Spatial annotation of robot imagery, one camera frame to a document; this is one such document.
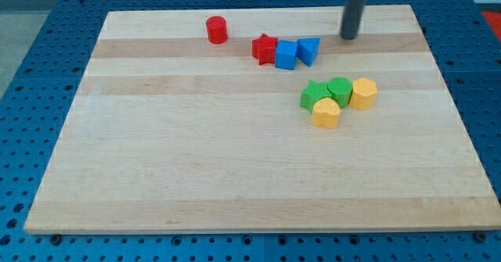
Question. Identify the yellow heart block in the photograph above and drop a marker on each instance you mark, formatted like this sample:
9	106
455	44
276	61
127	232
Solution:
325	113

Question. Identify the red star block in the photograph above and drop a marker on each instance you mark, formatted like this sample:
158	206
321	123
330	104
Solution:
264	49

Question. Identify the red cylinder block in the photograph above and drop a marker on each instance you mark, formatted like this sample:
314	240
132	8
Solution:
216	29

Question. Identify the green star block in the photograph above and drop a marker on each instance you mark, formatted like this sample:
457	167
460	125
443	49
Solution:
314	91

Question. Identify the blue triangle block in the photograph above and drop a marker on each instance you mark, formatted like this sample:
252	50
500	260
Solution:
308	49

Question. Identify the light wooden board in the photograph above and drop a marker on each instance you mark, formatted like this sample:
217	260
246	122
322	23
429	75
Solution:
170	134

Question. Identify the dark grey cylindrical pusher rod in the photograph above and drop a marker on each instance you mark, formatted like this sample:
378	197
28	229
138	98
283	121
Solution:
351	19

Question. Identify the yellow hexagon block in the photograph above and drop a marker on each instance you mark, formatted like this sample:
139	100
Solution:
363	95

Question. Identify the blue cube block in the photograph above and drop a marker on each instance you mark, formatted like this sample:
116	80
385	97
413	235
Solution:
285	56

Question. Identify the green cylinder block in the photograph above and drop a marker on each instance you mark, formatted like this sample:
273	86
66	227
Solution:
340	89

